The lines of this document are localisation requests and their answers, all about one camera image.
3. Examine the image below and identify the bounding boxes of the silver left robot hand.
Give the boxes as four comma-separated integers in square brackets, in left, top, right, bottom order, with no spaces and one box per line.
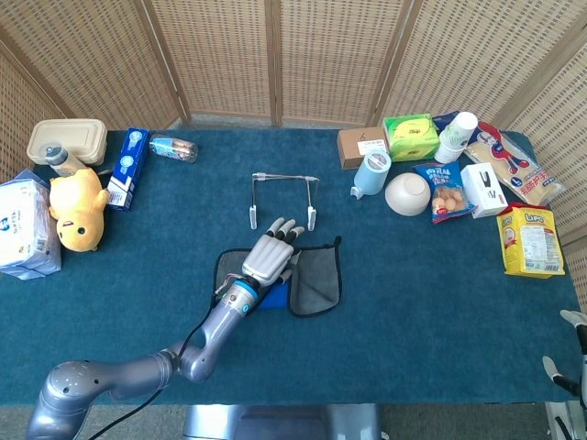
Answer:
[241,216,306,288]

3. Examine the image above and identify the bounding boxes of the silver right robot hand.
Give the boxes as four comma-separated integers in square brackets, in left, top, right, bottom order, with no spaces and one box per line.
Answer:
[541,309,587,409]

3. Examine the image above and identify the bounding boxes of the grey and blue cloth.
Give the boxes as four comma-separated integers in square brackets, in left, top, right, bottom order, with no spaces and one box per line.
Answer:
[211,235,343,319]

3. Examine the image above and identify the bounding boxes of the yellow Lipo snack bag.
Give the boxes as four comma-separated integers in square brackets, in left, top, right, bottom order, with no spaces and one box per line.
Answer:
[496,202,567,280]

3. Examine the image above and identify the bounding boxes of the light blue cylindrical cup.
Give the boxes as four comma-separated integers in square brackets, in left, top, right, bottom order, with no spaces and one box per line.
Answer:
[350,148,393,202]

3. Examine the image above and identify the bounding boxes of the brown cardboard box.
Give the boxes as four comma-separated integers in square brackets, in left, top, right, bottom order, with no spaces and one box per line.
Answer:
[337,126,391,171]

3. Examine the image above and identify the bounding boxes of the clear plastic snack bottle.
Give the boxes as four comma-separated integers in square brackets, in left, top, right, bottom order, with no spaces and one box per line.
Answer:
[149,133,199,164]

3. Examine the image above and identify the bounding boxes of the beige upturned bowl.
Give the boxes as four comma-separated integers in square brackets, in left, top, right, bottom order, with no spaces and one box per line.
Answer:
[383,171,432,217]

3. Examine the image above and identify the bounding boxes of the teal carpet table mat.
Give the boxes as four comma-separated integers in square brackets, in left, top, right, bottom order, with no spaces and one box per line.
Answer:
[0,127,583,407]

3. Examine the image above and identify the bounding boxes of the blue toothpaste box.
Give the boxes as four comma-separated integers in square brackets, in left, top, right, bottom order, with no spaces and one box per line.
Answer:
[105,126,151,213]

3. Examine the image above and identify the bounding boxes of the silver robot torso base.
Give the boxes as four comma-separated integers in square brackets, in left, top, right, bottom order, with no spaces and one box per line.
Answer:
[182,402,382,440]

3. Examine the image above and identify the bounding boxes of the cartoon printed glove package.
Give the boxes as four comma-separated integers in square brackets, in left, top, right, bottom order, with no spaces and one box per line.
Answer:
[462,121,566,206]

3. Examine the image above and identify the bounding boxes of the blue biscuit snack bag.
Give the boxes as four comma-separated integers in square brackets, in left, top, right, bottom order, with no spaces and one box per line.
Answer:
[412,160,476,225]

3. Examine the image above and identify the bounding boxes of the white stapler box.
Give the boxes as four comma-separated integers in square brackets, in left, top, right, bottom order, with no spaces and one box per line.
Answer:
[460,162,509,220]

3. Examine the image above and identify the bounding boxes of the green tissue pack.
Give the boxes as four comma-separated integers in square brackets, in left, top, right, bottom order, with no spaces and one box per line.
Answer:
[382,113,441,163]

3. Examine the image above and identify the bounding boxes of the yellow plush toy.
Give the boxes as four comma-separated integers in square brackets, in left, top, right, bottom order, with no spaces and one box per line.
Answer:
[48,167,112,253]

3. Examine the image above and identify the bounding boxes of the woven bamboo folding screen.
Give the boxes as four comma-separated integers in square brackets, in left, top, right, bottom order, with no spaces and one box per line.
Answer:
[0,0,587,294]

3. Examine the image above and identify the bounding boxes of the dark blue snack bag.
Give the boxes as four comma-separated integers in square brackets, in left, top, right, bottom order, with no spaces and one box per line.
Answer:
[431,110,460,134]

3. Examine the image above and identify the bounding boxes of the stack of paper cups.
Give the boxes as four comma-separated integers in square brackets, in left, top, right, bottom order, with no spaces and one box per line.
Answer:
[433,111,479,165]

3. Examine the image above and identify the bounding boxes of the beige lidded lunch box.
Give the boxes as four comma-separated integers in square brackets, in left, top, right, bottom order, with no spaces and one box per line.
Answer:
[26,118,109,167]

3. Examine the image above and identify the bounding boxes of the beige bottle with grey cap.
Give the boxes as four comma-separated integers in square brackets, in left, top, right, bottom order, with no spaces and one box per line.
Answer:
[43,142,86,178]

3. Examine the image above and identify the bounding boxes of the white tissue pack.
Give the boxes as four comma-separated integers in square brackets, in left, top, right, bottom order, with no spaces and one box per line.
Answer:
[0,168,63,281]

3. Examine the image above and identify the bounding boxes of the metal wire rack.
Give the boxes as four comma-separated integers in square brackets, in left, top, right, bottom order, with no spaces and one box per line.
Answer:
[249,171,321,232]

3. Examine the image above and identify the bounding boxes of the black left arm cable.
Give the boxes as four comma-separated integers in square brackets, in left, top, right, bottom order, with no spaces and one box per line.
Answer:
[98,292,230,440]

